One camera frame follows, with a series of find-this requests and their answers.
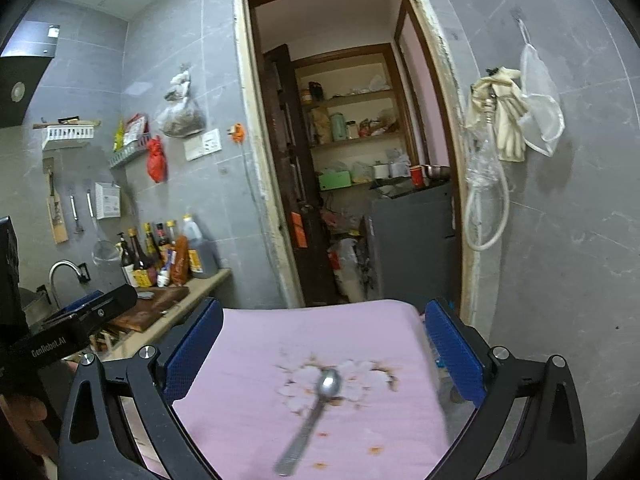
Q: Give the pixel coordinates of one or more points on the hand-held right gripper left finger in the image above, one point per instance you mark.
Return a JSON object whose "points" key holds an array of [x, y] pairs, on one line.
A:
{"points": [[195, 355]]}

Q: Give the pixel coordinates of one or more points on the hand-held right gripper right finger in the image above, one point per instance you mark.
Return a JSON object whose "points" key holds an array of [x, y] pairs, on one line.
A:
{"points": [[455, 355]]}

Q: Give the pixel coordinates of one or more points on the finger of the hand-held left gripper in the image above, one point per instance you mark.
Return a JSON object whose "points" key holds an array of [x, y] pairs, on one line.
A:
{"points": [[110, 305], [80, 302]]}

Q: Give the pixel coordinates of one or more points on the large steel spoon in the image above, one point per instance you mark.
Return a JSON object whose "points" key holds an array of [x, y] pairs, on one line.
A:
{"points": [[330, 385]]}

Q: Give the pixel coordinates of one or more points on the person's left hand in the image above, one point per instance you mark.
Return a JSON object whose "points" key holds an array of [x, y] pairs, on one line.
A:
{"points": [[22, 420]]}

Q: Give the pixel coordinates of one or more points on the steel faucet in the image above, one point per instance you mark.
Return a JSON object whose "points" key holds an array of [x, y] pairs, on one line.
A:
{"points": [[62, 270]]}

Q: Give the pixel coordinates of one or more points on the steel cleaver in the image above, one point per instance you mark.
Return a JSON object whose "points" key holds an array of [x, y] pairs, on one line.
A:
{"points": [[146, 295]]}

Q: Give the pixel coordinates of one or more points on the brown wooden cutting board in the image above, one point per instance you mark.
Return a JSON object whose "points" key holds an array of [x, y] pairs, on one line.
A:
{"points": [[150, 307]]}

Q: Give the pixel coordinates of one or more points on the dark sauce bottle yellow label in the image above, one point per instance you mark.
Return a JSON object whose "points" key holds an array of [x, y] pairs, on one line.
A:
{"points": [[141, 265]]}

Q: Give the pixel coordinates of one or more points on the white blue tube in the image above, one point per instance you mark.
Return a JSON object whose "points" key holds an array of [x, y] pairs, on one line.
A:
{"points": [[164, 274]]}

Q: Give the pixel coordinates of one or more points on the pink floral tablecloth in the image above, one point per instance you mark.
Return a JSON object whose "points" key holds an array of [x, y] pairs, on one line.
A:
{"points": [[250, 385]]}

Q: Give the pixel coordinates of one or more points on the tall dark sauce bottle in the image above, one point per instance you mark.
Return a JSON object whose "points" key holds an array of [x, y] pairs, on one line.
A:
{"points": [[151, 247]]}

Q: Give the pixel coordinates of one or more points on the beige kitchen counter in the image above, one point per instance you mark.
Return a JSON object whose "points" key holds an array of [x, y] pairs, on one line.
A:
{"points": [[210, 280]]}

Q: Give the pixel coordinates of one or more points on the orange seasoning packet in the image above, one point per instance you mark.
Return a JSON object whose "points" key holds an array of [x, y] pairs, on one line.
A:
{"points": [[180, 260]]}

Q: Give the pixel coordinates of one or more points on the dark bottle red cap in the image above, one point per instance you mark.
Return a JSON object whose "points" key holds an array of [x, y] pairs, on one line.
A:
{"points": [[162, 240]]}

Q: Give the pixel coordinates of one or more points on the steel peeler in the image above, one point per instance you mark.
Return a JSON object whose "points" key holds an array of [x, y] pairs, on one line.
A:
{"points": [[76, 212]]}

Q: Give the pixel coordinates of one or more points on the clear bottle yellow cap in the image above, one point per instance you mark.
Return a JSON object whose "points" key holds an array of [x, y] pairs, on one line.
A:
{"points": [[171, 232]]}

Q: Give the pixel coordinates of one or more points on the hanging wooden board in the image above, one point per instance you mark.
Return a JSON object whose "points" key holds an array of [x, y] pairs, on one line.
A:
{"points": [[56, 210]]}

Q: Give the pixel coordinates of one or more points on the large dark liquid jug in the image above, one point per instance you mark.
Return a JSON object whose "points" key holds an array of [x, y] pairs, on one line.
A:
{"points": [[200, 255]]}

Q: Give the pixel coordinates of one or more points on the grey cabinet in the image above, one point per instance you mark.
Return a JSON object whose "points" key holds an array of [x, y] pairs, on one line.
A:
{"points": [[410, 245]]}

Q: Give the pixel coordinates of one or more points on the white sack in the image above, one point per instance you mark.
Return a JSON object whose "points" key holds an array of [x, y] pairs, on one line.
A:
{"points": [[347, 270]]}

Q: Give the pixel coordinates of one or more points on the red plastic bag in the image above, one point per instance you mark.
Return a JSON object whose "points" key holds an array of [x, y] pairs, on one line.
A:
{"points": [[156, 160]]}

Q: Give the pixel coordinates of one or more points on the orange door sign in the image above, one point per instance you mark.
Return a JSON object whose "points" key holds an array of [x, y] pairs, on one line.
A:
{"points": [[299, 230]]}

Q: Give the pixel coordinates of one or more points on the snack packets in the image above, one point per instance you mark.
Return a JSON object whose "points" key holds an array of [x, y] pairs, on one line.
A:
{"points": [[134, 130]]}

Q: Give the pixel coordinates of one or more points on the red cup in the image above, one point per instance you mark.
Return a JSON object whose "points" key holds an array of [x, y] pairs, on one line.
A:
{"points": [[417, 176]]}

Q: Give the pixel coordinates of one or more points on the metal bowl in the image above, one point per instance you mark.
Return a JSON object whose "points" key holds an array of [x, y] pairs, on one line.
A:
{"points": [[436, 172]]}

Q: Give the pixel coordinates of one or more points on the clear hanging plastic bag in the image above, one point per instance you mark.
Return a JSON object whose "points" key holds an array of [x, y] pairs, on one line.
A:
{"points": [[181, 117]]}

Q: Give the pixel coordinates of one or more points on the green box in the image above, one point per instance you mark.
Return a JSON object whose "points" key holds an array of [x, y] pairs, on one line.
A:
{"points": [[335, 181]]}

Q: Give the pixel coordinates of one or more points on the dark wooden door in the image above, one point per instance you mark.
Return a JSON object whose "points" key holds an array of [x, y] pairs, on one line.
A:
{"points": [[287, 160]]}

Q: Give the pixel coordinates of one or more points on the black range hood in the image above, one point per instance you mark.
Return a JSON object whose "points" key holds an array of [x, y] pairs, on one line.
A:
{"points": [[20, 75]]}

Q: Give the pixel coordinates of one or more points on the cream rubber gloves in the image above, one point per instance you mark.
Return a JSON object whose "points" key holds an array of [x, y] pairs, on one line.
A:
{"points": [[505, 115]]}

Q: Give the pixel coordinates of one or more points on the pale green canister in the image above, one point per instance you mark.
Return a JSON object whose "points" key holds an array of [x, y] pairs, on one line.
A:
{"points": [[338, 127]]}

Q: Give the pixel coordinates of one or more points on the white mesh bag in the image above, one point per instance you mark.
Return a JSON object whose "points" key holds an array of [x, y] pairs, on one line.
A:
{"points": [[542, 110]]}

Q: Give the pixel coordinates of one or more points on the wooden shelf unit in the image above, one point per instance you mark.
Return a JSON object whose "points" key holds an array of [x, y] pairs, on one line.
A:
{"points": [[350, 97]]}

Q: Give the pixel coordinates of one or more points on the white wall box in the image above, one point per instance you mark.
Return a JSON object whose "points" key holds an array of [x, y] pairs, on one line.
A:
{"points": [[107, 200]]}

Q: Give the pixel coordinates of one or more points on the metal wall rack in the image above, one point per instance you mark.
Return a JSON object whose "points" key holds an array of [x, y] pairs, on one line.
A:
{"points": [[129, 155]]}

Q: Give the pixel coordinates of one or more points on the white plastic wall basket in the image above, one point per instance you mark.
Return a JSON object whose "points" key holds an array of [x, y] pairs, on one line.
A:
{"points": [[67, 135]]}

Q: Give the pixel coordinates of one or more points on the white wall outlet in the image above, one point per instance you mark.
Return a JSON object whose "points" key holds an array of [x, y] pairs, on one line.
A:
{"points": [[202, 145]]}

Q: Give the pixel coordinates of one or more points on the cream door frame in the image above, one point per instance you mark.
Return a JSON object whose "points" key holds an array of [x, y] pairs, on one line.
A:
{"points": [[250, 110]]}

